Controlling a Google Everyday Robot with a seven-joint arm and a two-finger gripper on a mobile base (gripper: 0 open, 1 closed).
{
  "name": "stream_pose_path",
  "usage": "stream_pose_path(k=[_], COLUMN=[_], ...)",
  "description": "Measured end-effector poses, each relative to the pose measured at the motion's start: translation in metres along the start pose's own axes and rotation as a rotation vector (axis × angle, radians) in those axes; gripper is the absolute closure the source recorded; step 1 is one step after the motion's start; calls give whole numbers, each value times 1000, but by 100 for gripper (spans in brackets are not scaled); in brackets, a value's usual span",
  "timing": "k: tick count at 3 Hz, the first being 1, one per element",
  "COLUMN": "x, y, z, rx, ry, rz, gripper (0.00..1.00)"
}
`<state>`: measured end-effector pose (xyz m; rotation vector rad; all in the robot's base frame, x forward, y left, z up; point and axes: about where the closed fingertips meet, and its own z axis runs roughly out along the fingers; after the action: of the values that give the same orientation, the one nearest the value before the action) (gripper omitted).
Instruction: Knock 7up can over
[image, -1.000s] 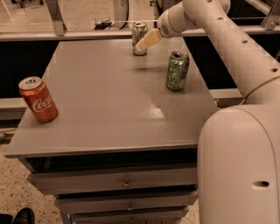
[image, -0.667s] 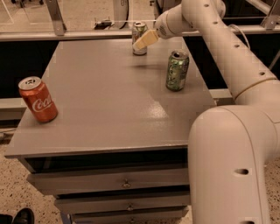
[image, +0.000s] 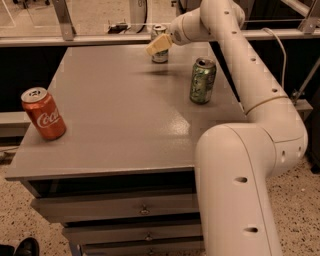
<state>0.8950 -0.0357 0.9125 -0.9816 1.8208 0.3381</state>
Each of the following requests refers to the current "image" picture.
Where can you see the metal bracket left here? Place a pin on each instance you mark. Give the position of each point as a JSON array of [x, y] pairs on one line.
[[64, 19]]

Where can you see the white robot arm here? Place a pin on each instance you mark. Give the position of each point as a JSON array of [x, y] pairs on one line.
[[233, 160]]

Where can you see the grey metal rail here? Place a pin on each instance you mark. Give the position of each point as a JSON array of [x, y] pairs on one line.
[[129, 39]]

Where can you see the small black device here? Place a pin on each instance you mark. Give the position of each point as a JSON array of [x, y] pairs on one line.
[[116, 28]]

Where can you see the white cylinder post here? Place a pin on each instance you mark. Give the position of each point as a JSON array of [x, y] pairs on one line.
[[138, 14]]

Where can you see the top grey drawer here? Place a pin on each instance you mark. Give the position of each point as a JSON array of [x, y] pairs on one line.
[[113, 206]]

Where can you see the grey drawer cabinet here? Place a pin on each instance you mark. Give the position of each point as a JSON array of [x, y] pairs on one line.
[[131, 128]]

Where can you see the grey drawer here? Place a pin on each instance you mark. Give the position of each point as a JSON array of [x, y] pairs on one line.
[[141, 248], [132, 232], [113, 206]]

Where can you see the green soda can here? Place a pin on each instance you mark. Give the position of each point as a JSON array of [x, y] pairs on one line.
[[203, 77]]

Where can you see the middle grey drawer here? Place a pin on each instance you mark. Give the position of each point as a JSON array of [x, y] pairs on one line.
[[132, 232]]

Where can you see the red Coca-Cola can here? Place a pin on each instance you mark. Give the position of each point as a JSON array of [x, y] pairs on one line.
[[43, 112]]

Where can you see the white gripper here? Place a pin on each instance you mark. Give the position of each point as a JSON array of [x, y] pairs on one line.
[[175, 31]]

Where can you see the black shoe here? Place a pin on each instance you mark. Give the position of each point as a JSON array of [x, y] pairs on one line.
[[28, 247]]

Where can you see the white 7up can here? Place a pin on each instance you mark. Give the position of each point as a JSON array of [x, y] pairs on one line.
[[158, 34]]

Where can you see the bottom grey drawer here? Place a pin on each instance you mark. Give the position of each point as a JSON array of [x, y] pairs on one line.
[[141, 248]]

